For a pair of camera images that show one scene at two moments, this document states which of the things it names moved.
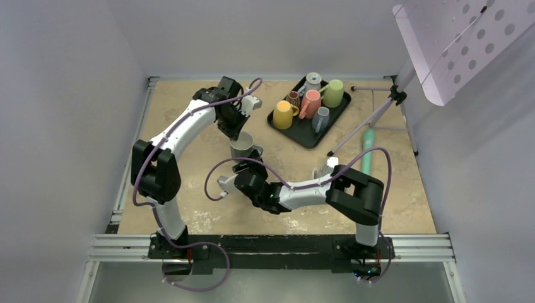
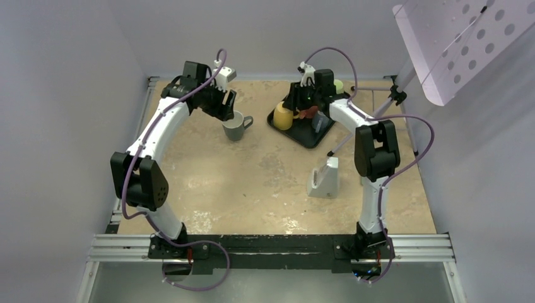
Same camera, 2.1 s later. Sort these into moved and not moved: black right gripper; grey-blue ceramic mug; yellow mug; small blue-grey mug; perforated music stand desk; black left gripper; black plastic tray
Moved: grey-blue ceramic mug; black left gripper; black right gripper
Not moved: perforated music stand desk; small blue-grey mug; black plastic tray; yellow mug
